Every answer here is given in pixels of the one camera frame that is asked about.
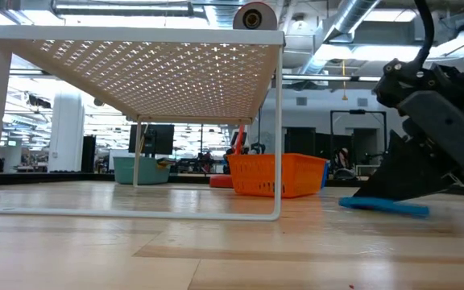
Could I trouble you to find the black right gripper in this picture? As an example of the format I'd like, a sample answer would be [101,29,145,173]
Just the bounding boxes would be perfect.
[354,90,464,201]

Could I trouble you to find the blue plastic scissors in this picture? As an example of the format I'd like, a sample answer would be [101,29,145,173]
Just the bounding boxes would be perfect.
[338,196,431,219]

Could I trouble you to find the orange plastic basket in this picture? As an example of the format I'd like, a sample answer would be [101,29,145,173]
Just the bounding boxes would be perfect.
[226,153,329,199]

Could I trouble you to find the teal plastic basket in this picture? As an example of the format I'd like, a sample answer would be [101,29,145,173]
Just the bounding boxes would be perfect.
[113,156,172,186]

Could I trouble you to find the red desk lamp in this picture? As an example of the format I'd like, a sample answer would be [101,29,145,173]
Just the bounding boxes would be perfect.
[209,2,278,189]

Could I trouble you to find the person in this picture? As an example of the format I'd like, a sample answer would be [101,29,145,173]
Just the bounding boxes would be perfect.
[334,147,354,173]

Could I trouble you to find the blue plastic bin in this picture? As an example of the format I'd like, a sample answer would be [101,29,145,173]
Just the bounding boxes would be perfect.
[320,159,330,189]

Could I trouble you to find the long ceiling strip light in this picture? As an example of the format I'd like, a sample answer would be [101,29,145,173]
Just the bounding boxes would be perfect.
[282,74,380,82]

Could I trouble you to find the black computer monitor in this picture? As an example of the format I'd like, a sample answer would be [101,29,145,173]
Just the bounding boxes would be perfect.
[128,123,176,156]

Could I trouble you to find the white perforated metal shelf riser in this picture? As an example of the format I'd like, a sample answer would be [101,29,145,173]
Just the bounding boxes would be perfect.
[0,23,286,222]

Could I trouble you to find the black tall cabinet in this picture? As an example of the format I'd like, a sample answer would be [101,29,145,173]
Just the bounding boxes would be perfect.
[81,135,97,173]

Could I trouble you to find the black metal gantry frame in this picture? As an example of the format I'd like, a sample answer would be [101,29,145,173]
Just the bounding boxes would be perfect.
[329,109,388,166]

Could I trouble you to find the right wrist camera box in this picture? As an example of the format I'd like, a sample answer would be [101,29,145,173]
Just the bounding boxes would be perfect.
[375,58,438,109]

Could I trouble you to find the yellow hanging cord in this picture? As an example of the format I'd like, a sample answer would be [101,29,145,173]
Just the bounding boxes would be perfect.
[341,60,349,102]

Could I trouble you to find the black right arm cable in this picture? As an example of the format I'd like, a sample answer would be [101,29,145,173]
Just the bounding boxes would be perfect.
[412,0,435,69]

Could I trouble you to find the silver ceiling air duct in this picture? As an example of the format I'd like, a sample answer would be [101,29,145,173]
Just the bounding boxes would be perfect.
[296,0,382,77]

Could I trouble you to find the black aluminium table frame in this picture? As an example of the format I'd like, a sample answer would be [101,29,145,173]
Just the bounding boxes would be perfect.
[0,172,464,198]

